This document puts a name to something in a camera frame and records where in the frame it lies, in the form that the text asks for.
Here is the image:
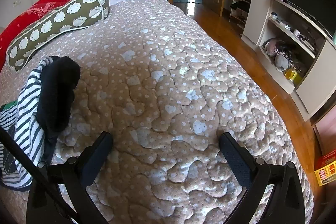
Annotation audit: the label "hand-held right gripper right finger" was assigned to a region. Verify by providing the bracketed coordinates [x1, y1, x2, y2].
[219, 132, 306, 224]

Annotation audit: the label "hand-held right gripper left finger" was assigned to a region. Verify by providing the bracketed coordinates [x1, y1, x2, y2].
[26, 132, 114, 224]

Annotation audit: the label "striped pants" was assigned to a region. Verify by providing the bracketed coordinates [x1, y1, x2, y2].
[0, 57, 77, 191]

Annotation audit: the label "black fuzzy cloth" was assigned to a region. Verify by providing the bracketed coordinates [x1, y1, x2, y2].
[36, 56, 81, 134]

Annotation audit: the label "red yellow box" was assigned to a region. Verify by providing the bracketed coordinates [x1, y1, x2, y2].
[314, 149, 336, 188]

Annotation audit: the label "pink dresser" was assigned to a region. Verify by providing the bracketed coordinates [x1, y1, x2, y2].
[311, 106, 336, 157]

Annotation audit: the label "beige quilted blanket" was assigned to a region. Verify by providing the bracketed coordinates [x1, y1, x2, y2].
[0, 0, 315, 224]

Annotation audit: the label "yellow bottle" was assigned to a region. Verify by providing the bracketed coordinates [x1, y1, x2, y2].
[285, 67, 303, 86]

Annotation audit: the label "green cloth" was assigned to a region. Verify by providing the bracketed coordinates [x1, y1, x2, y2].
[0, 100, 19, 112]

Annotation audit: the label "pink bag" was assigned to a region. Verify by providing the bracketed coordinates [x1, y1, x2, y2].
[262, 39, 288, 58]

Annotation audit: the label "green bolster pillow white print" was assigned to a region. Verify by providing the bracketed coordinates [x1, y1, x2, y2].
[6, 0, 110, 73]

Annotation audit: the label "white television cabinet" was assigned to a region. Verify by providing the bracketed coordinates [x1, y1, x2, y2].
[241, 0, 336, 122]

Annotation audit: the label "red patterned pillow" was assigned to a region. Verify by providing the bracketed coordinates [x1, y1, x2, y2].
[0, 0, 84, 70]

